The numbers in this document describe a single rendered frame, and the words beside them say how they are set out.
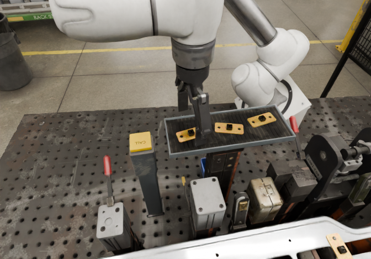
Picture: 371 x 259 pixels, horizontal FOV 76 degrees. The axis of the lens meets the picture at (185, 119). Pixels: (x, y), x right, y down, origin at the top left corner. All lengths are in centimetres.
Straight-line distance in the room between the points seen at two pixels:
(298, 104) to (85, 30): 104
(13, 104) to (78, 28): 267
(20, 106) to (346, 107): 287
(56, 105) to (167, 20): 247
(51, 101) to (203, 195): 243
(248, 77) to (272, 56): 14
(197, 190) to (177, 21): 42
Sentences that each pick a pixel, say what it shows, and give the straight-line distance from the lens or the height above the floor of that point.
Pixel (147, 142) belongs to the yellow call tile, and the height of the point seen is 116.
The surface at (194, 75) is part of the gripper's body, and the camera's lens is 51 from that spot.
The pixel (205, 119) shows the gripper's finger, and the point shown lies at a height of 131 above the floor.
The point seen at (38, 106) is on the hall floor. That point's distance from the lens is 290.
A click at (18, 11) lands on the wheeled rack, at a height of 30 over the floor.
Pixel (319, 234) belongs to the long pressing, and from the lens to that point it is 82.
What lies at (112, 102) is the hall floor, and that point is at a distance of 263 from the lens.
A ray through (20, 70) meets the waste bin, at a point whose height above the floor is 18.
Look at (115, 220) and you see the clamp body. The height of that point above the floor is 106.
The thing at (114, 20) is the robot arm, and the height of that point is 153.
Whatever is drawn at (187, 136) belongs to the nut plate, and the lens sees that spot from 69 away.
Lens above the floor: 170
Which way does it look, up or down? 47 degrees down
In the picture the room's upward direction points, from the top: straight up
